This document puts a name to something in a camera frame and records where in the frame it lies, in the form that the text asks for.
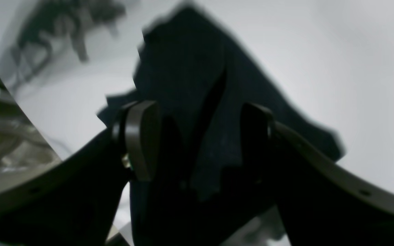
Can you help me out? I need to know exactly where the black t-shirt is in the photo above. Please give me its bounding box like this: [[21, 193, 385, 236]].
[[97, 6, 343, 246]]

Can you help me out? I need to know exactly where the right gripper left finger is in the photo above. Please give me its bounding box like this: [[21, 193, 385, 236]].
[[0, 100, 161, 246]]

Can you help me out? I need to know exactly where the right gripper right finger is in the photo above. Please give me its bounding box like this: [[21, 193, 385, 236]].
[[240, 103, 394, 246]]

